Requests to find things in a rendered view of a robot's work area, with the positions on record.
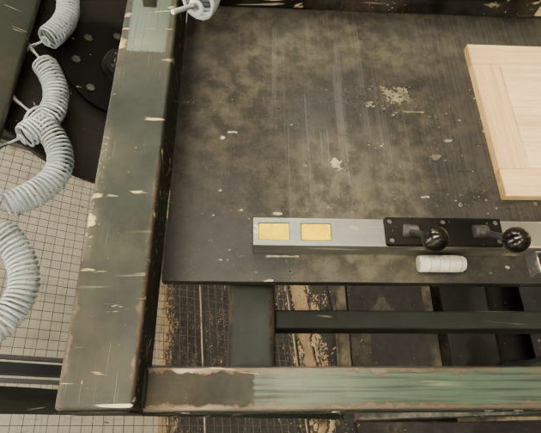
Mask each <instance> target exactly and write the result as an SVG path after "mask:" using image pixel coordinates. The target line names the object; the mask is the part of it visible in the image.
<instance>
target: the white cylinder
mask: <svg viewBox="0 0 541 433"><path fill-rule="evenodd" d="M466 268H467V261H466V258H464V257H463V256H458V255H425V254H419V255H417V256H416V269H417V271H419V272H463V271H465V270H466Z"/></svg>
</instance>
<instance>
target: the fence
mask: <svg viewBox="0 0 541 433"><path fill-rule="evenodd" d="M260 223H288V224H289V241H284V240H259V239H258V228H259V224H260ZM500 223H501V229H502V233H504V232H505V231H506V230H507V229H509V228H512V227H521V228H523V229H525V230H527V231H528V232H529V234H530V236H531V238H532V242H531V245H530V246H529V247H528V248H527V249H526V250H525V251H524V252H521V253H513V252H510V251H508V250H507V249H506V248H505V247H446V248H445V249H443V250H441V251H439V252H432V251H429V250H428V249H427V248H425V247H389V246H387V245H386V237H385V230H384V223H383V220H380V219H322V218H263V217H254V218H253V226H252V253H299V254H379V255H419V254H425V255H459V256H526V255H528V254H530V253H532V252H534V251H541V222H500ZM301 224H330V225H331V241H302V240H301Z"/></svg>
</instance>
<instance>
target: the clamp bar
mask: <svg viewBox="0 0 541 433"><path fill-rule="evenodd" d="M219 6H239V7H261V8H284V9H328V10H350V11H373V12H395V13H418V14H441V15H485V16H507V17H530V18H532V17H533V16H534V15H535V13H536V12H537V10H538V9H539V7H540V6H541V0H221V1H220V4H219Z"/></svg>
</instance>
